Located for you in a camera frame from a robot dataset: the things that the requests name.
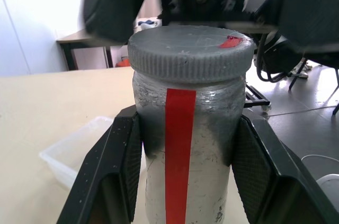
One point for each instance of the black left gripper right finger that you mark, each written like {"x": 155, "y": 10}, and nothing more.
{"x": 267, "y": 160}

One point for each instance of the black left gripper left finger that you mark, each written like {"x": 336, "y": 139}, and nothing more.
{"x": 106, "y": 160}

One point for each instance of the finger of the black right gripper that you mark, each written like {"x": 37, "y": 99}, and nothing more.
{"x": 307, "y": 9}
{"x": 111, "y": 9}

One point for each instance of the grey ribbed jar lid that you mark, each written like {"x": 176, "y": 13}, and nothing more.
{"x": 190, "y": 49}

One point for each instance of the clear plastic jar red tape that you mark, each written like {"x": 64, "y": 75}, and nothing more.
{"x": 209, "y": 155}

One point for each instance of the clear plastic box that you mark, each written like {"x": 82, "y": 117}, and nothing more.
{"x": 66, "y": 155}

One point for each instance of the orange object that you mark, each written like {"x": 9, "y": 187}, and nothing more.
{"x": 123, "y": 63}

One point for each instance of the black wheeled stand base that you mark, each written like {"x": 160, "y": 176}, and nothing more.
{"x": 258, "y": 97}

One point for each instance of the white round object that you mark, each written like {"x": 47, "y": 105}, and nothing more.
{"x": 329, "y": 189}

